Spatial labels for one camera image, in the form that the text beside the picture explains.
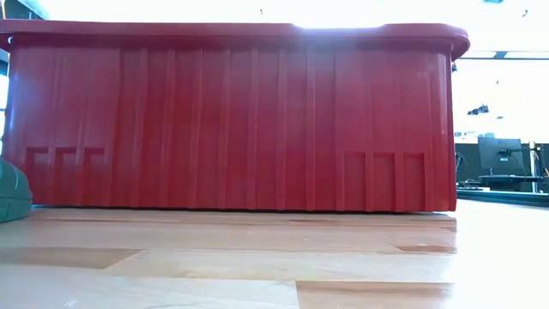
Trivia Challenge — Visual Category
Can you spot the green foam slide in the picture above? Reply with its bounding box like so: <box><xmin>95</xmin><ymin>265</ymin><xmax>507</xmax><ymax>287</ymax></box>
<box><xmin>0</xmin><ymin>156</ymin><xmax>34</xmax><ymax>225</ymax></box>

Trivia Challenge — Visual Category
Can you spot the black computer monitor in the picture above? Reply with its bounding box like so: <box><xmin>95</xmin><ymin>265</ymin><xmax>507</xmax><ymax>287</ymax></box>
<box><xmin>477</xmin><ymin>136</ymin><xmax>524</xmax><ymax>177</ymax></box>

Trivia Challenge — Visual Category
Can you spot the black aluminium table frame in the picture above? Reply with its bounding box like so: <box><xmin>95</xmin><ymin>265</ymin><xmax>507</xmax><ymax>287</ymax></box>
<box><xmin>455</xmin><ymin>187</ymin><xmax>549</xmax><ymax>209</ymax></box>

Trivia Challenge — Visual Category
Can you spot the black background desk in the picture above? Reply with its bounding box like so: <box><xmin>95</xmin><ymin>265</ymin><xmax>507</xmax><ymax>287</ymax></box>
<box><xmin>476</xmin><ymin>173</ymin><xmax>546</xmax><ymax>192</ymax></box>

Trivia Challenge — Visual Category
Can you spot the red plastic bin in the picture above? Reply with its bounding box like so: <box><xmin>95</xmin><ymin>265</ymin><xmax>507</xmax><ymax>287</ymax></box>
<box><xmin>0</xmin><ymin>19</ymin><xmax>472</xmax><ymax>215</ymax></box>

